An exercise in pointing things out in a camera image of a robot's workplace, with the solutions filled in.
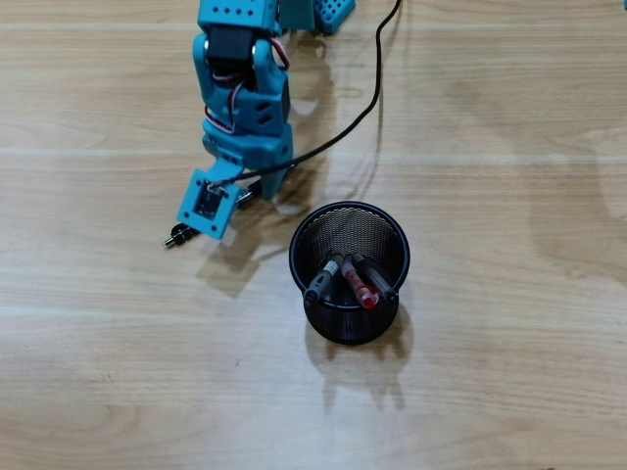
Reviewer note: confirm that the black mesh pen holder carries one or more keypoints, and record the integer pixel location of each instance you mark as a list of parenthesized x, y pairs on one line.
[(352, 328)]

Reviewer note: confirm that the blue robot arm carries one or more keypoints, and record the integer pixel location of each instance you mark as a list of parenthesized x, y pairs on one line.
[(230, 14)]

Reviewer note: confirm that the clear pen with black cap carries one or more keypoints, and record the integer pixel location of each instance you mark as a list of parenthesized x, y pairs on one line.
[(379, 281)]

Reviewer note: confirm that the clear pen with grey grip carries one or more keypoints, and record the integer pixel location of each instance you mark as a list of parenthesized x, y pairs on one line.
[(321, 281)]

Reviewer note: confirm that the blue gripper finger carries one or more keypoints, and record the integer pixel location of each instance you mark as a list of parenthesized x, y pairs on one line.
[(272, 186), (211, 142)]

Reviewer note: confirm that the red pen with white grip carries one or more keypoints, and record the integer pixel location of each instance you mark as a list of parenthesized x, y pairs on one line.
[(360, 286)]

